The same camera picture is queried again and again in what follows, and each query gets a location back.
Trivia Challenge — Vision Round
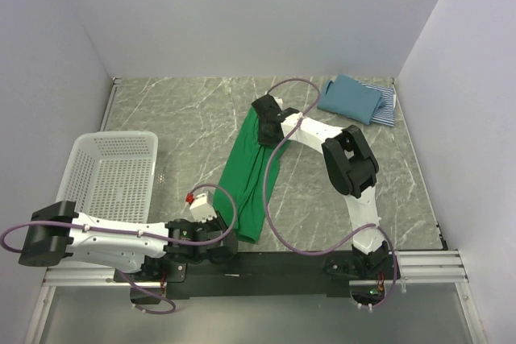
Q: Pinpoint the green tank top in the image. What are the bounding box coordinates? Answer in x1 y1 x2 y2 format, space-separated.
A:
213 109 288 244

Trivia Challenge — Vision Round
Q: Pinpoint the teal blue tank top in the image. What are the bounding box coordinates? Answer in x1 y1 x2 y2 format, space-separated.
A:
317 75 385 125

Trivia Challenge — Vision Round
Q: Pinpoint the blue white striped tank top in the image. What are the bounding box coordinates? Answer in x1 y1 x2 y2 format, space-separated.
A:
364 83 397 127

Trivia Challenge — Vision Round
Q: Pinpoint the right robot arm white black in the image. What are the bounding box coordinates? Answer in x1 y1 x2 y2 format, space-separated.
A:
252 94 389 279

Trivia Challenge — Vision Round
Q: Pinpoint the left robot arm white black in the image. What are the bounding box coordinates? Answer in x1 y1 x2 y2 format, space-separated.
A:
19 201 238 281

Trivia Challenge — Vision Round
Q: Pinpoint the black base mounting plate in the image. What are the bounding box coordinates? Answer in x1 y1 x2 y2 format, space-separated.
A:
112 250 404 305

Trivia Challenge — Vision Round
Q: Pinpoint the white plastic laundry basket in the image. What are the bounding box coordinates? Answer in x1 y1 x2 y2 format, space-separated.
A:
56 131 158 223

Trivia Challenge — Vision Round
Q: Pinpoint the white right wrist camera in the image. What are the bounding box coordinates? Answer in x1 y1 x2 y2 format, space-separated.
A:
273 97 283 107

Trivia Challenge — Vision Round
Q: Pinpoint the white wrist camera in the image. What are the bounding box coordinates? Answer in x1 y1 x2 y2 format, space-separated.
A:
185 193 218 223
273 97 283 107

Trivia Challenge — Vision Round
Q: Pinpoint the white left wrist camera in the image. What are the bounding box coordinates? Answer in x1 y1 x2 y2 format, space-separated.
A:
185 193 218 223

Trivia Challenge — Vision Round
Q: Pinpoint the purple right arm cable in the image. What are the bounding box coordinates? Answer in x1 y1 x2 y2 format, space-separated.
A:
261 77 400 313

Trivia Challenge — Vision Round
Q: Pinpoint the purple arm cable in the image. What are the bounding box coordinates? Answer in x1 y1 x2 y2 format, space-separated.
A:
0 184 239 315
261 77 400 313

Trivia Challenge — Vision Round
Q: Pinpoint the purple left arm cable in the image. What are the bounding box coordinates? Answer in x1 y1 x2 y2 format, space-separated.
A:
0 184 239 315

